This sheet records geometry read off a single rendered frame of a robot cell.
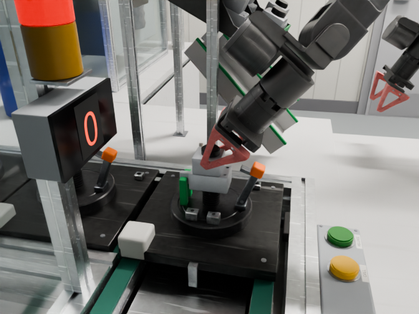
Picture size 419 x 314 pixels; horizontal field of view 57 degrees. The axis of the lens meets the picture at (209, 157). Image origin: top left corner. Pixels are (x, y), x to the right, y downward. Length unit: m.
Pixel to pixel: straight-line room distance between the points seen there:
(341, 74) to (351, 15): 3.26
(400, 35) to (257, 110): 0.63
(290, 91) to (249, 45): 0.08
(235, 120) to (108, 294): 0.30
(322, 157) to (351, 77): 2.73
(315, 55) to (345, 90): 3.33
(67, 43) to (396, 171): 0.91
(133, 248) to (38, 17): 0.36
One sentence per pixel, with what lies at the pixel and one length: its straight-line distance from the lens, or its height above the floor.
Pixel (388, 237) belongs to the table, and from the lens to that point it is 0.87.
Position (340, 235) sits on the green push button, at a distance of 0.65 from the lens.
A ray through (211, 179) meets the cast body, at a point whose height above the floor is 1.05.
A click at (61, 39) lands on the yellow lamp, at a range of 0.39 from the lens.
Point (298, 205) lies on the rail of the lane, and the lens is 0.72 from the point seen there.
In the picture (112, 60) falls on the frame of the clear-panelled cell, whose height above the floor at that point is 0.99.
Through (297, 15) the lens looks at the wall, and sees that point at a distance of 3.65.
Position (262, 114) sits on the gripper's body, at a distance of 0.54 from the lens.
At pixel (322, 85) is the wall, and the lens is 3.80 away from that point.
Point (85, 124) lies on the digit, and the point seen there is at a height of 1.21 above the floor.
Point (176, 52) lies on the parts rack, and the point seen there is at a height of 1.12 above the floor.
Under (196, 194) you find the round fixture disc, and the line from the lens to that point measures 0.68.
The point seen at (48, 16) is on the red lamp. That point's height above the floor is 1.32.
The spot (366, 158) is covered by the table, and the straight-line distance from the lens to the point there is 1.15.
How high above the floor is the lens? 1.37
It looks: 28 degrees down
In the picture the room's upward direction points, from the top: straight up
